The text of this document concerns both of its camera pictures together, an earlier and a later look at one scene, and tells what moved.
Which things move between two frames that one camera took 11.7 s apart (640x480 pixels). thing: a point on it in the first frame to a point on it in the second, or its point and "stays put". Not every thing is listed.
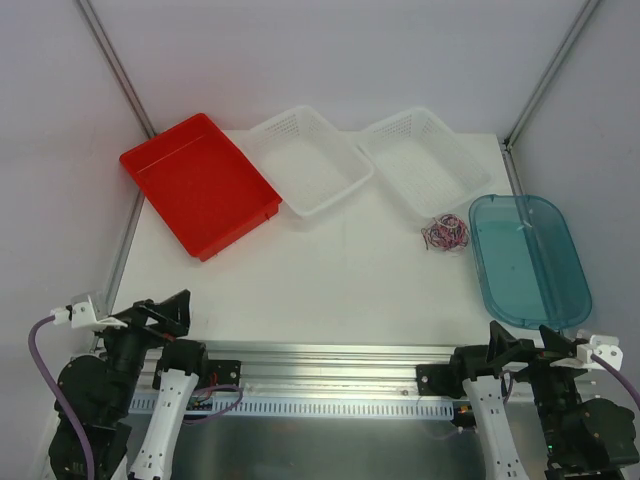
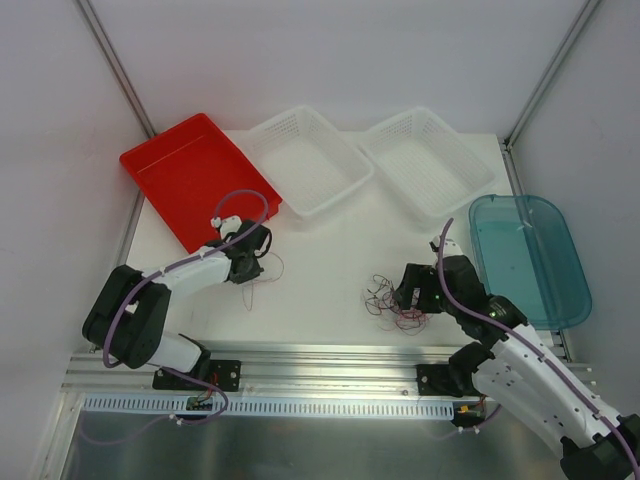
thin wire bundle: (447, 232) to (382, 302)
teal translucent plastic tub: (530, 262) stays put
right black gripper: (528, 357) to (415, 282)
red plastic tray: (205, 188) stays put
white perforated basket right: (424, 163) stays put
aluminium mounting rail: (290, 369) stays put
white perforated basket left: (308, 161) stays put
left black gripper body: (141, 322) to (256, 242)
